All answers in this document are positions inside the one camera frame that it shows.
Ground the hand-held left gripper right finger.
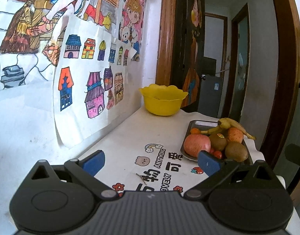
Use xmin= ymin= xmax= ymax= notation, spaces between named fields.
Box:
xmin=184 ymin=150 xmax=278 ymax=200

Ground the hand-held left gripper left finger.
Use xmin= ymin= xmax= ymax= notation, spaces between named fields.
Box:
xmin=26 ymin=149 xmax=119 ymax=200

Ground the kiwi with sticker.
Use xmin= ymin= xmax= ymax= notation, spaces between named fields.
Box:
xmin=209 ymin=132 xmax=227 ymax=151

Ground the plain brown kiwi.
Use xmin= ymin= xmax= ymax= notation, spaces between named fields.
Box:
xmin=225 ymin=141 xmax=248 ymax=162

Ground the red yellow striped apple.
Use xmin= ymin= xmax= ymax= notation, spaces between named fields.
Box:
xmin=226 ymin=127 xmax=244 ymax=144

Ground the metal tray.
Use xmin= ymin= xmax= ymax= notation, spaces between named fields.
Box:
xmin=181 ymin=120 xmax=254 ymax=165

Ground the ripe spotted banana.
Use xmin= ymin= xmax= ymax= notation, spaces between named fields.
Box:
xmin=218 ymin=117 xmax=256 ymax=140

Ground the small dry twig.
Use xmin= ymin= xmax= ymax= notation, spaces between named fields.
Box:
xmin=135 ymin=173 xmax=147 ymax=185

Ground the grey refrigerator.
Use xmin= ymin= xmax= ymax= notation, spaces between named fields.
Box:
xmin=198 ymin=75 xmax=224 ymax=118

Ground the colourful houses drawing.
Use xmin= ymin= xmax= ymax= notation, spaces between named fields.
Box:
xmin=53 ymin=15 xmax=138 ymax=150

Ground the yellow scalloped plastic bowl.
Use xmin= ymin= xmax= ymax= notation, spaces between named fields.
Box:
xmin=139 ymin=84 xmax=189 ymax=116

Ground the dark door with painted figure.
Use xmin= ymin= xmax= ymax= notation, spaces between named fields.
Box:
xmin=176 ymin=0 xmax=205 ymax=112

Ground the glass panel side door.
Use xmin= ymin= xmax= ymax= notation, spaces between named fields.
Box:
xmin=223 ymin=3 xmax=251 ymax=125

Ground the black box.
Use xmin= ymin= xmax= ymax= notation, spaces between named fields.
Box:
xmin=202 ymin=57 xmax=217 ymax=77

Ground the boy with fan drawing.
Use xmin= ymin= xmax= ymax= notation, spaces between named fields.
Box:
xmin=0 ymin=0 xmax=122 ymax=93

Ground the girl with bear drawing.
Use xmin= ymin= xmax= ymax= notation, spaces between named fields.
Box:
xmin=119 ymin=0 xmax=147 ymax=63

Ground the wooden door frame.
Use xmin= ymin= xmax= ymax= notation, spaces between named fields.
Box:
xmin=155 ymin=0 xmax=300 ymax=168

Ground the brown hallway door frame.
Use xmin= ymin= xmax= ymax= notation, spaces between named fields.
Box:
xmin=204 ymin=12 xmax=229 ymax=79

